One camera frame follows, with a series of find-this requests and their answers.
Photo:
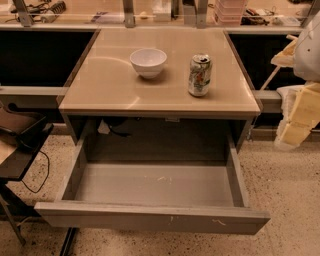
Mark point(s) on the white curved plastic cover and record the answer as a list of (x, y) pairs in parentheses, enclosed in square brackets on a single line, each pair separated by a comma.
[(288, 96)]

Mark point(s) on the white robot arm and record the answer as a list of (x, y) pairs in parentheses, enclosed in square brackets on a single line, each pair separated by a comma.
[(307, 53)]

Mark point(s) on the green white soda can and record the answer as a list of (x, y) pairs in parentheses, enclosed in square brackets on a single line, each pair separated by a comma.
[(200, 74)]

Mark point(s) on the white ceramic bowl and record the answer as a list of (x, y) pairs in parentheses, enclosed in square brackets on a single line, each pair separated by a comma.
[(148, 62)]

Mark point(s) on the white rod with tip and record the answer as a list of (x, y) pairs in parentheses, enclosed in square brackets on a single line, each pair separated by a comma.
[(271, 76)]

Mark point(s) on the metal frame post middle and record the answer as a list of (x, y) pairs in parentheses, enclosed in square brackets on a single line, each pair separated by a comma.
[(128, 8)]

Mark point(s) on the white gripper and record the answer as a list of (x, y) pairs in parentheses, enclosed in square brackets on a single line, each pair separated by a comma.
[(308, 53)]

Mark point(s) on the black side stand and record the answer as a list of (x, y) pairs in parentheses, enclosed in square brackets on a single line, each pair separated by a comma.
[(22, 137)]

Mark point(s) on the metal frame post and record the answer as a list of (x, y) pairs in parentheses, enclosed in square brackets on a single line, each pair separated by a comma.
[(201, 14), (25, 18), (128, 8)]

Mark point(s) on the metal frame post left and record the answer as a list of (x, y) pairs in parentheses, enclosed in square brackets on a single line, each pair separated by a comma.
[(25, 18)]

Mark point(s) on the grey top drawer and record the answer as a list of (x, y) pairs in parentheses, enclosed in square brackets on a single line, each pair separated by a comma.
[(154, 175)]

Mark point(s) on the metal frame post right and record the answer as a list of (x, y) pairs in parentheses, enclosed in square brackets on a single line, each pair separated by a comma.
[(201, 14)]

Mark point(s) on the beige top cabinet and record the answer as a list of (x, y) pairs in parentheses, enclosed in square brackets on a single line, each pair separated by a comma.
[(106, 83)]

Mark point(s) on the pink stacked plastic bins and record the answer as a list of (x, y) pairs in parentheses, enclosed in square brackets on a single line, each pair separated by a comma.
[(229, 12)]

